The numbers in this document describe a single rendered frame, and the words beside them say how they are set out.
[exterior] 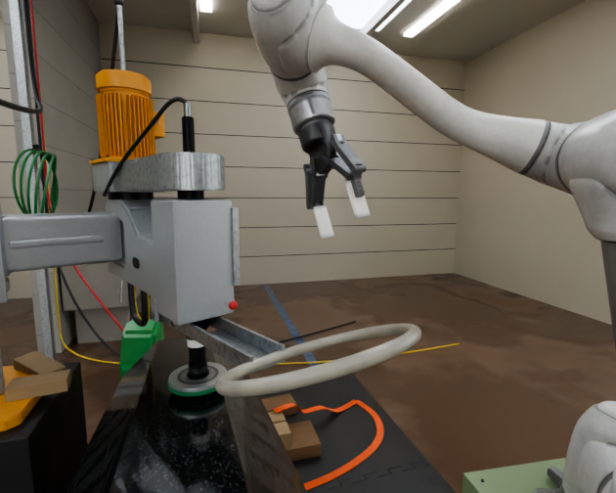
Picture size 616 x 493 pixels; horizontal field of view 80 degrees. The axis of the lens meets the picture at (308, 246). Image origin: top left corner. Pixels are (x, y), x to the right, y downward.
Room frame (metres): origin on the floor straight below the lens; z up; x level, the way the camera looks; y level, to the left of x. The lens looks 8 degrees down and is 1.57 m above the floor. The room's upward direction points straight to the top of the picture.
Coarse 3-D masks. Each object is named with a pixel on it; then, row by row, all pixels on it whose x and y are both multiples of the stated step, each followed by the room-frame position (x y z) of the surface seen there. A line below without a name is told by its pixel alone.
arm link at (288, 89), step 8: (272, 72) 0.75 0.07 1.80; (312, 72) 0.73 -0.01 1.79; (320, 72) 0.75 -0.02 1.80; (280, 80) 0.74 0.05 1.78; (288, 80) 0.73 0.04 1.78; (296, 80) 0.73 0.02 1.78; (304, 80) 0.74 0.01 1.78; (312, 80) 0.75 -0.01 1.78; (320, 80) 0.76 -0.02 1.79; (280, 88) 0.77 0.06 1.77; (288, 88) 0.75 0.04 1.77; (296, 88) 0.75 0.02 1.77; (304, 88) 0.75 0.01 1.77; (312, 88) 0.76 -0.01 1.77; (320, 88) 0.76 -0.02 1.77; (288, 96) 0.77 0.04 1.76; (296, 96) 0.76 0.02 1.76
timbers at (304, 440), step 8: (264, 400) 2.48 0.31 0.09; (272, 400) 2.48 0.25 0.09; (280, 400) 2.48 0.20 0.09; (288, 400) 2.48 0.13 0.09; (272, 408) 2.38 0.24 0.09; (288, 408) 2.41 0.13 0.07; (296, 408) 2.43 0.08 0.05; (288, 424) 2.19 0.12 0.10; (296, 424) 2.19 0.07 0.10; (304, 424) 2.19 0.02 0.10; (296, 432) 2.10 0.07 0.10; (304, 432) 2.10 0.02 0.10; (312, 432) 2.10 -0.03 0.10; (296, 440) 2.03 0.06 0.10; (304, 440) 2.03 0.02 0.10; (312, 440) 2.03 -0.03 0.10; (296, 448) 1.96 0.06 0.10; (304, 448) 1.97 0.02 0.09; (312, 448) 1.98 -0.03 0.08; (320, 448) 2.00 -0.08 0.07; (296, 456) 1.96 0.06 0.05; (304, 456) 1.97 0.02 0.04; (312, 456) 1.98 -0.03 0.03
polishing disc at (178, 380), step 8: (184, 368) 1.37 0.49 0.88; (208, 368) 1.37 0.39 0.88; (216, 368) 1.37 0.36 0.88; (224, 368) 1.37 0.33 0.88; (176, 376) 1.31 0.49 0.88; (184, 376) 1.31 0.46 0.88; (208, 376) 1.31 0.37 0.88; (216, 376) 1.31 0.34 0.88; (176, 384) 1.24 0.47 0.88; (184, 384) 1.24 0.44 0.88; (192, 384) 1.24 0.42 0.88; (200, 384) 1.24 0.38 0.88; (208, 384) 1.24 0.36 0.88
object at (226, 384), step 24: (336, 336) 1.04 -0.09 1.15; (360, 336) 1.01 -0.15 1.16; (408, 336) 0.70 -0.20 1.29; (264, 360) 0.97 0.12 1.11; (336, 360) 0.62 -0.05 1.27; (360, 360) 0.62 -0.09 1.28; (384, 360) 0.64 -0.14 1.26; (216, 384) 0.73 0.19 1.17; (240, 384) 0.65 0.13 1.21; (264, 384) 0.62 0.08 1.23; (288, 384) 0.60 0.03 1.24
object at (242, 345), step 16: (224, 320) 1.26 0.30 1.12; (192, 336) 1.21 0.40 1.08; (208, 336) 1.12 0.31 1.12; (224, 336) 1.21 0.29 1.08; (240, 336) 1.19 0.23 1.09; (256, 336) 1.11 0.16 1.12; (224, 352) 1.04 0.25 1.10; (240, 352) 0.98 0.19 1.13; (256, 352) 1.07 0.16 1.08; (272, 352) 1.05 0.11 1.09
